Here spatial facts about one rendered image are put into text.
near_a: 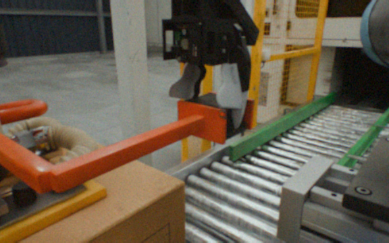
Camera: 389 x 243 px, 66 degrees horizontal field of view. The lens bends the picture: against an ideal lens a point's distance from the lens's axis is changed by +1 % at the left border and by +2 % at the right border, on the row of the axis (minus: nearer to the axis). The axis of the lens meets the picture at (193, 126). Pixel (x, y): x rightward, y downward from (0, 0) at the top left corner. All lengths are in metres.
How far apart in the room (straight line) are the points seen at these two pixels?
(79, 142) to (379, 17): 0.48
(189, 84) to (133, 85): 1.41
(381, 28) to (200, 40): 0.26
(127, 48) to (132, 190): 1.40
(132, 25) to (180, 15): 1.46
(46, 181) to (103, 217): 0.18
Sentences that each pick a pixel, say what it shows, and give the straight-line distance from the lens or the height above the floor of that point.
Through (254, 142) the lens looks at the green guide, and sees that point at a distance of 1.64.
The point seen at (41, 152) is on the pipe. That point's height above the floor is 0.99.
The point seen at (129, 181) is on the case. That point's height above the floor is 0.95.
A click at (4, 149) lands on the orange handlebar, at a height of 1.08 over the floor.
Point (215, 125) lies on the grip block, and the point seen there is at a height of 1.08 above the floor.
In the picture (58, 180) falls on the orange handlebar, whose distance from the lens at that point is 0.29.
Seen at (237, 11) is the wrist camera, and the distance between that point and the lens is 0.43.
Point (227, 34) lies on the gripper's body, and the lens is 0.40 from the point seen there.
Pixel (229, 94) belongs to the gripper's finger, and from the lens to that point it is 0.40.
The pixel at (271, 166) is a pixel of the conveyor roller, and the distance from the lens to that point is 1.52.
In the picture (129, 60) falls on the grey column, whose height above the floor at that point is 1.00.
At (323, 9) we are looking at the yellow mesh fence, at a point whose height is 1.31.
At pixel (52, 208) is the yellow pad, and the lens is 0.47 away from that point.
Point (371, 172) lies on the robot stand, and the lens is 0.42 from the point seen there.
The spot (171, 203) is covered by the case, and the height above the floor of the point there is 0.92.
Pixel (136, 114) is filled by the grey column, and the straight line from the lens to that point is 1.91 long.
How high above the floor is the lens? 1.21
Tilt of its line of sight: 19 degrees down
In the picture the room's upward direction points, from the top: straight up
